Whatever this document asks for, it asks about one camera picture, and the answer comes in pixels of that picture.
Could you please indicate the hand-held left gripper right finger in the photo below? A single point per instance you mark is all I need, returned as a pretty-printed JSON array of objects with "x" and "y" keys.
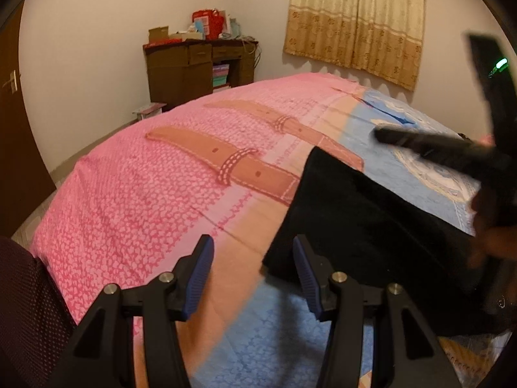
[{"x": 306, "y": 279}]

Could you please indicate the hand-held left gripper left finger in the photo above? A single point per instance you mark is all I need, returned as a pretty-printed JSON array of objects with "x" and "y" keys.
[{"x": 200, "y": 277}]

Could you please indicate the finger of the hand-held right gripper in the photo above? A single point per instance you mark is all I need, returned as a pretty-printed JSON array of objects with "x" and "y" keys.
[{"x": 424, "y": 144}]

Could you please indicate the black pants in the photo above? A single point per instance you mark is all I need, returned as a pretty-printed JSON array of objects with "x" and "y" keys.
[{"x": 363, "y": 230}]

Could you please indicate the person's right hand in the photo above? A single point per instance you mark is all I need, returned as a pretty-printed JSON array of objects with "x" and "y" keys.
[{"x": 490, "y": 242}]

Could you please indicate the pink and blue printed bedsheet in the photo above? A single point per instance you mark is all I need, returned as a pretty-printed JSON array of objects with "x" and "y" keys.
[{"x": 141, "y": 194}]

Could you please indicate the beige patterned curtain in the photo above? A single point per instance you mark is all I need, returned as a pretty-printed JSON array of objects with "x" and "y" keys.
[{"x": 355, "y": 20}]

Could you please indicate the maroon mesh chair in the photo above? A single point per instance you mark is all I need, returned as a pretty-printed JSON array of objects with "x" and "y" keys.
[{"x": 28, "y": 315}]

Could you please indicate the stack of pastel boxes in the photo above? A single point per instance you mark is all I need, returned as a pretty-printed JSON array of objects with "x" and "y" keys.
[{"x": 220, "y": 75}]

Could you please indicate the brown wooden desk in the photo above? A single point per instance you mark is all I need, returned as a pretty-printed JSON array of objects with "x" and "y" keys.
[{"x": 177, "y": 72}]

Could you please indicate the brown wooden door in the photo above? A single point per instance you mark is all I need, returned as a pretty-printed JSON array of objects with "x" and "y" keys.
[{"x": 20, "y": 149}]

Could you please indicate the light blue bag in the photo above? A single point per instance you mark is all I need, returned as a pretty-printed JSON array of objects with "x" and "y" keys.
[{"x": 236, "y": 29}]

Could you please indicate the open cardboard box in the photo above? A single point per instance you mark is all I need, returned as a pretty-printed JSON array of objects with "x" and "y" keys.
[{"x": 159, "y": 34}]

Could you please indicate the red gift bag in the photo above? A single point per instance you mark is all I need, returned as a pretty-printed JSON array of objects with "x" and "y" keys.
[{"x": 208, "y": 24}]

